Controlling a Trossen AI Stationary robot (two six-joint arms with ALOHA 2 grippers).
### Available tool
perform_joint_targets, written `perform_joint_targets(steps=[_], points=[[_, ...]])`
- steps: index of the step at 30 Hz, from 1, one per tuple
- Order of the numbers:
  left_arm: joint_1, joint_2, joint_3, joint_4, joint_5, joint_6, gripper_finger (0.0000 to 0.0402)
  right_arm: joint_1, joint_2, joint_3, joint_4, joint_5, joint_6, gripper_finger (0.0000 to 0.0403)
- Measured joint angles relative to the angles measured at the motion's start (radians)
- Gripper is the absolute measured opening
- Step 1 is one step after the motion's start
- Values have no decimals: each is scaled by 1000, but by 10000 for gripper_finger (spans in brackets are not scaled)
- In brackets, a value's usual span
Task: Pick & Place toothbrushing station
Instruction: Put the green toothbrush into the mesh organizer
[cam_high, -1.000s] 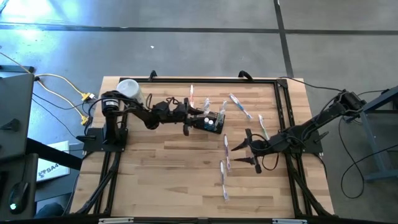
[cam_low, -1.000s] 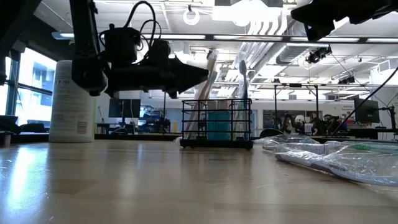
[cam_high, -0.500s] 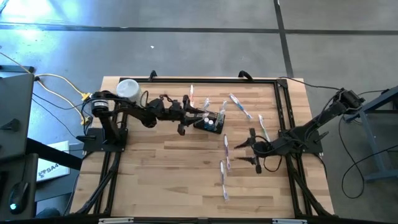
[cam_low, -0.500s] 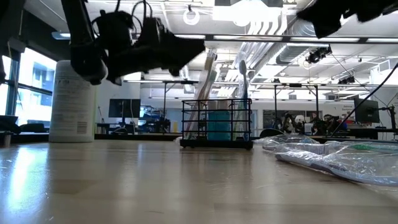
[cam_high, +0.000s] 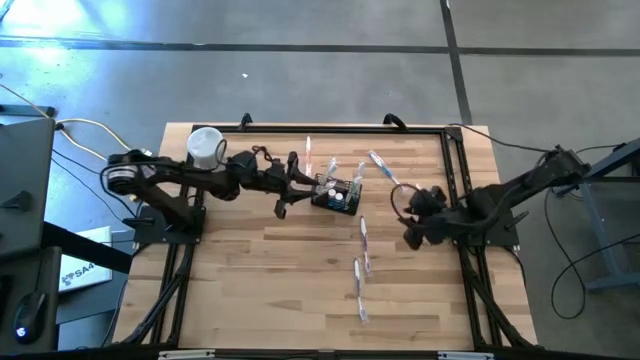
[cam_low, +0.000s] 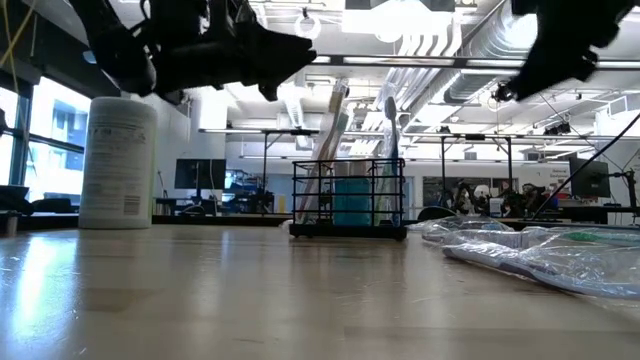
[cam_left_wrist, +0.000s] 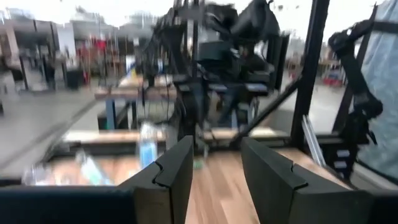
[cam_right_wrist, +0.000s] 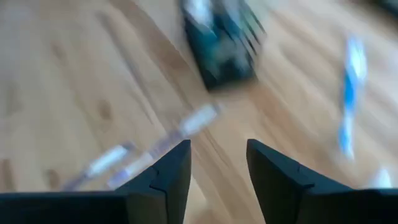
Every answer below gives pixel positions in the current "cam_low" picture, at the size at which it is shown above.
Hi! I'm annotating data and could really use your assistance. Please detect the black ceiling light beam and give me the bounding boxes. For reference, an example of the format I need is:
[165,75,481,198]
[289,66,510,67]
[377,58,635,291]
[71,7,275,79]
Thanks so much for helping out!
[309,53,640,71]

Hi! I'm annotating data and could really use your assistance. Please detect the orange white toothbrush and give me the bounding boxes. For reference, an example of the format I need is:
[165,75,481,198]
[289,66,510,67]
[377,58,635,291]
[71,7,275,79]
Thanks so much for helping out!
[299,77,351,224]

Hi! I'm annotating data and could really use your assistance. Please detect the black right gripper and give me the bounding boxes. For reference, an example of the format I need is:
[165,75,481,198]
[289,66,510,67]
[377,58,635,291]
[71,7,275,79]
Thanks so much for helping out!
[505,0,636,102]

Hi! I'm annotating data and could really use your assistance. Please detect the black wire caddy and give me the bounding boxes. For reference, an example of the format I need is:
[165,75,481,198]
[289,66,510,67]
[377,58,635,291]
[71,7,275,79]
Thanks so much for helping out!
[288,157,409,242]

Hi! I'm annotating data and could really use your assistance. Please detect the purple white toothbrush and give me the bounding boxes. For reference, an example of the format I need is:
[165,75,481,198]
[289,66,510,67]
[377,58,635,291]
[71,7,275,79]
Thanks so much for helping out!
[442,239,640,301]
[424,228,566,251]

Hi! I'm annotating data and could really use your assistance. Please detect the blue white toothbrush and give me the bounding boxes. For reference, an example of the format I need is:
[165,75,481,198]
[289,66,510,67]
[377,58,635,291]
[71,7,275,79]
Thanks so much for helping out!
[407,214,514,235]

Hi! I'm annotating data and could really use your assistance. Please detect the blue green toothbrush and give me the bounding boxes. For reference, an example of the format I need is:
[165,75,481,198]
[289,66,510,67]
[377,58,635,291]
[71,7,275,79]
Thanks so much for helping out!
[382,94,403,226]

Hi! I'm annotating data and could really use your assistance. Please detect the thin black taut cable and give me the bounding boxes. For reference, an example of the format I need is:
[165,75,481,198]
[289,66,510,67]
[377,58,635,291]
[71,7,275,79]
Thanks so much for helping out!
[532,112,640,221]

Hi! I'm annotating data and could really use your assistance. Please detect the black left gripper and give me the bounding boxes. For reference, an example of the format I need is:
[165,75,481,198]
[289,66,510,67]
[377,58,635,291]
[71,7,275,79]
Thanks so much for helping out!
[149,0,318,102]

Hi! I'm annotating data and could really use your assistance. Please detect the white ring light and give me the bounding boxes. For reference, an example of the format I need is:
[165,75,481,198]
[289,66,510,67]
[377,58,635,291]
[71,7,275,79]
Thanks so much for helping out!
[293,12,322,41]

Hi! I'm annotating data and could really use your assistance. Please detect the black aluminium table frame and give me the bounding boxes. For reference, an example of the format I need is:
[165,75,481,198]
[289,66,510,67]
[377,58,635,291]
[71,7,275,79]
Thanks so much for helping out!
[0,212,640,239]

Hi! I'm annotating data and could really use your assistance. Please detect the black laptop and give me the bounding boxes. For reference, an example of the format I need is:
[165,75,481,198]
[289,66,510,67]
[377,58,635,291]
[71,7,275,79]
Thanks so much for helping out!
[0,184,36,216]

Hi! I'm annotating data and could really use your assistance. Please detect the white green wipes canister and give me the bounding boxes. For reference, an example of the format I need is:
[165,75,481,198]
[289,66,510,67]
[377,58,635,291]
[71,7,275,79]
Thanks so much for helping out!
[78,96,159,230]

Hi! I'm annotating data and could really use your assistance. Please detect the silver ceiling duct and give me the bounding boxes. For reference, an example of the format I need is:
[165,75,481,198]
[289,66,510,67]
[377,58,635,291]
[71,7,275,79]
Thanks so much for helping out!
[442,0,541,104]

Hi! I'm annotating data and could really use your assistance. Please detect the black ceiling camera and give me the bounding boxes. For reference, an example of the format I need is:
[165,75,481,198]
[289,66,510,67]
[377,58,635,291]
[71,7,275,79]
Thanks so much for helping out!
[492,82,516,104]

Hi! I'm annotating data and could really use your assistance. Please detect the black computer monitor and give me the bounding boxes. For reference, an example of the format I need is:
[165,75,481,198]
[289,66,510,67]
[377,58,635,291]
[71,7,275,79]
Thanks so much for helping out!
[568,157,612,199]
[173,158,227,191]

